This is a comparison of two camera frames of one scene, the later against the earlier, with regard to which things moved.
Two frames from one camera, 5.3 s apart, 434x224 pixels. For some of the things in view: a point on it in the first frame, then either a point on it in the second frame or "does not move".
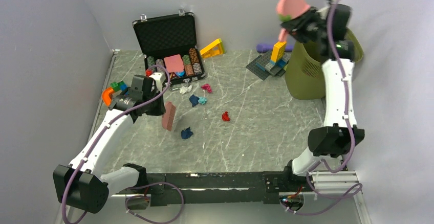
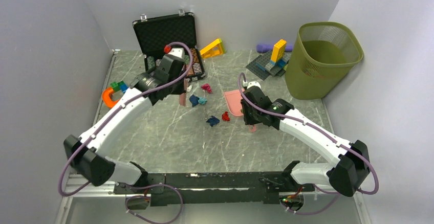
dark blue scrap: (186, 133) → (213, 121)
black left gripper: (159, 110) → (180, 90)
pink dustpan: (290, 3) → (234, 97)
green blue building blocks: (120, 86) does not move
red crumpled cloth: (225, 116) does not move
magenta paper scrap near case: (207, 87) does not move
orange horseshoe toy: (106, 97) does not move
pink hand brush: (168, 116) → (182, 96)
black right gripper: (296, 26) → (248, 120)
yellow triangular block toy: (215, 48) does not move
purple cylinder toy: (264, 48) does not move
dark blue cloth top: (194, 100) does not move
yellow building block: (278, 51) does not move
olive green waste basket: (304, 73) does not move
